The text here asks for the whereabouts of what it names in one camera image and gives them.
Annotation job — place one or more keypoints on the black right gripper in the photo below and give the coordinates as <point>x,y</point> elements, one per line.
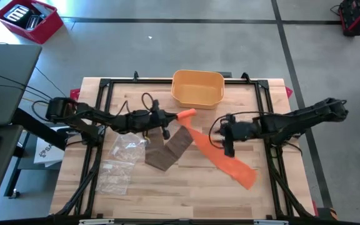
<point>245,130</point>

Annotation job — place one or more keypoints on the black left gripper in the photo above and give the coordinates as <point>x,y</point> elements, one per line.
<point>159,117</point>

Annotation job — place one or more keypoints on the orange elastic bandage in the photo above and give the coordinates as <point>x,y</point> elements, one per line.
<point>223,159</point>

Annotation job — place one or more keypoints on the brown elastic bandage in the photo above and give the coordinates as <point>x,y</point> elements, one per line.
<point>167,156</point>

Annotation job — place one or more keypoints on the clear plastic zip bag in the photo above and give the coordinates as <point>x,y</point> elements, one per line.
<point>114,178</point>
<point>127,147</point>

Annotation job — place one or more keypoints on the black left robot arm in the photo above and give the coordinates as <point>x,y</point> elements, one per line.
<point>105,118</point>

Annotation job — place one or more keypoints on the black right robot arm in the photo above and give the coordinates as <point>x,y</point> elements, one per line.
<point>302,120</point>

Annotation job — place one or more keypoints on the yellow plastic bin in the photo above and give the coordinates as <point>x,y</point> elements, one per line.
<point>197,90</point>

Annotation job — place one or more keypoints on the red tag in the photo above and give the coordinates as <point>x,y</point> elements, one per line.
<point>74,93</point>
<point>288,92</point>

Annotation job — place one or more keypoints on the white sheet with logo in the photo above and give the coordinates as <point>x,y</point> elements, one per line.
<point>47,153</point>

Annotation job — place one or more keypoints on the orange and black caster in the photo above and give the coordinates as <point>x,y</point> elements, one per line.
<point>332,214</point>

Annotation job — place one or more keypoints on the black desk support beam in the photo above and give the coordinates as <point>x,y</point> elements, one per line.
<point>36,126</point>

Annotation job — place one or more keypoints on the red plastic crate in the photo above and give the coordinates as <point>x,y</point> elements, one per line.
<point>47,28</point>

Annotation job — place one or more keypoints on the black and silver device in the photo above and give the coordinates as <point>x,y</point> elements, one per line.
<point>33,22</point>

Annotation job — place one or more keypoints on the red and black tool case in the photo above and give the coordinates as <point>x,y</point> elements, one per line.
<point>359,15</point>

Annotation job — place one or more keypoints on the black device with white stripes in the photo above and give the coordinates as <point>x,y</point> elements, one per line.
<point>17,13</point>

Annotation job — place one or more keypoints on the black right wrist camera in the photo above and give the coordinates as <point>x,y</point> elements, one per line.
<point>229,150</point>

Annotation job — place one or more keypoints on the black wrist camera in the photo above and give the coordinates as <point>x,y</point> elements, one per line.
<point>229,150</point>
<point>166,134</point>

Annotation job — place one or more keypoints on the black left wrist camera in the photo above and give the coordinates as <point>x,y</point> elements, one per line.
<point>166,134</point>

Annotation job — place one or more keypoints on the white table bracket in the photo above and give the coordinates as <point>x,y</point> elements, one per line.
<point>270,222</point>
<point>95,222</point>

